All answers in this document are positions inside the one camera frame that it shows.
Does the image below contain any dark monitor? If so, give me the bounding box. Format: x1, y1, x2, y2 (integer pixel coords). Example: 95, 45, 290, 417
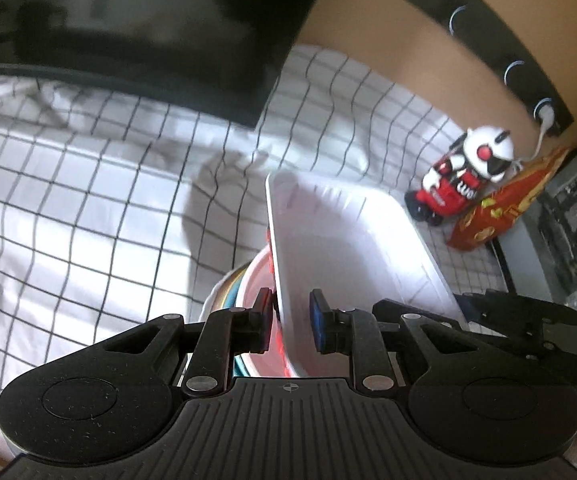
0, 0, 339, 128

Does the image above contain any white computer case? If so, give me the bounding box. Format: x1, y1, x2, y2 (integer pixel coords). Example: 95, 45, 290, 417
489, 127, 577, 321

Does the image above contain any white floral bowl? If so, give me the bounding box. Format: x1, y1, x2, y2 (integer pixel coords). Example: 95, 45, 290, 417
196, 260, 242, 331

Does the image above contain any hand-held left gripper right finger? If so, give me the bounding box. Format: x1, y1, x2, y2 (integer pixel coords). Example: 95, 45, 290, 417
309, 289, 479, 398

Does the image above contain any white black checked tablecloth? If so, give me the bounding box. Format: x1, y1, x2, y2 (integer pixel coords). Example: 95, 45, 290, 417
0, 45, 509, 461

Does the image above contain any red white robot toy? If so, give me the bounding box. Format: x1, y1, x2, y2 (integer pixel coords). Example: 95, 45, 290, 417
405, 125, 517, 226

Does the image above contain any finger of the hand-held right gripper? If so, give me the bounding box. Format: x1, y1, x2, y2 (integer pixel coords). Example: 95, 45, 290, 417
373, 300, 544, 356
459, 290, 577, 328

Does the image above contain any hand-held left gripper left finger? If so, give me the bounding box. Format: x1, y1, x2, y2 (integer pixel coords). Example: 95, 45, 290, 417
91, 287, 275, 398

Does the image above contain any white bowl with red print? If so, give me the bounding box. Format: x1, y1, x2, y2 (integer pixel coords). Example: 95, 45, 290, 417
241, 247, 289, 378

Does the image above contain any brown red snack bag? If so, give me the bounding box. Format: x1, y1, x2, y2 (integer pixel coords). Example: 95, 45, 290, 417
447, 145, 572, 251

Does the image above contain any white plug with cable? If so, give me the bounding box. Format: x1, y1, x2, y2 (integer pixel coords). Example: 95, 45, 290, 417
516, 102, 559, 166

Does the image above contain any blue bowl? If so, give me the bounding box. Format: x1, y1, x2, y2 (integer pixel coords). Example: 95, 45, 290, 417
228, 272, 249, 378

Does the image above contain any black power strip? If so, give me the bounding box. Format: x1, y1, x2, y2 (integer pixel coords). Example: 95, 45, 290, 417
406, 0, 574, 138

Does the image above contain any white rectangular plate red underside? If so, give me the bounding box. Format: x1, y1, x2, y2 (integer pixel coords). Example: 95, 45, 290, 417
265, 171, 469, 378

